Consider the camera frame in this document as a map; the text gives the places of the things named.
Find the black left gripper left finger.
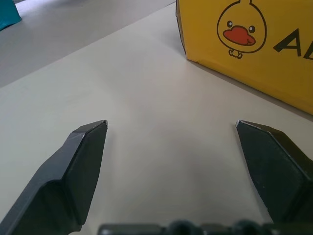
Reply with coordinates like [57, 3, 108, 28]
[0, 119, 109, 235]

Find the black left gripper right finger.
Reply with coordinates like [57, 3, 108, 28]
[234, 119, 313, 224]

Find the yellow duck cardboard box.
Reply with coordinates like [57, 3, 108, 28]
[175, 0, 313, 114]

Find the teal object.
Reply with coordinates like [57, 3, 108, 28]
[0, 0, 22, 32]

